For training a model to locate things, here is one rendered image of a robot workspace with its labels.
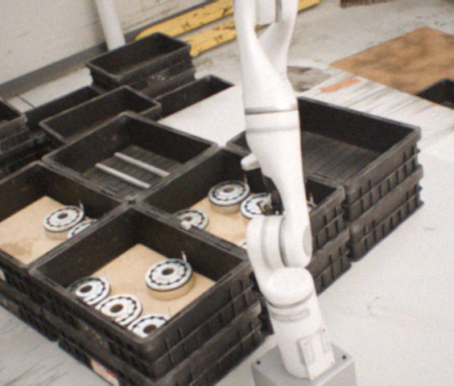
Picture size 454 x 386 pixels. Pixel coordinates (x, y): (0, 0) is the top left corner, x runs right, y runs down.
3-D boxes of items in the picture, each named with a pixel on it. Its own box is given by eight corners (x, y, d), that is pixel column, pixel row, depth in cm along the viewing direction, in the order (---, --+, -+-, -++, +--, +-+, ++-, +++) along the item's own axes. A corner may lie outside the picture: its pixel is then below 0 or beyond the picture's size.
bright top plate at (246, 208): (292, 203, 190) (291, 201, 190) (262, 223, 185) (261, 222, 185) (262, 190, 197) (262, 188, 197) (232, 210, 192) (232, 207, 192)
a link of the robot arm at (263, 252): (236, 237, 137) (259, 314, 146) (290, 236, 134) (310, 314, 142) (250, 206, 145) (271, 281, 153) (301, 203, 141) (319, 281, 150)
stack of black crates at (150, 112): (149, 176, 356) (125, 84, 332) (186, 201, 333) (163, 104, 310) (68, 216, 339) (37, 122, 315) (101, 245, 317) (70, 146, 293)
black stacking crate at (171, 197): (351, 231, 185) (346, 189, 179) (263, 303, 169) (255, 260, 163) (229, 184, 211) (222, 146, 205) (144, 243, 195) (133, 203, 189)
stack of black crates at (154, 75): (177, 115, 402) (158, 30, 378) (211, 133, 380) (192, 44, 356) (108, 148, 385) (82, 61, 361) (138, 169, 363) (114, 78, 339)
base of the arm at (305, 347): (341, 358, 154) (324, 288, 146) (305, 385, 150) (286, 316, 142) (309, 337, 161) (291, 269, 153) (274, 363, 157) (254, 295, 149)
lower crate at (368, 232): (428, 206, 207) (426, 166, 200) (357, 268, 191) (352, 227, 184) (308, 166, 233) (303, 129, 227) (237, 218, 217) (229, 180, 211)
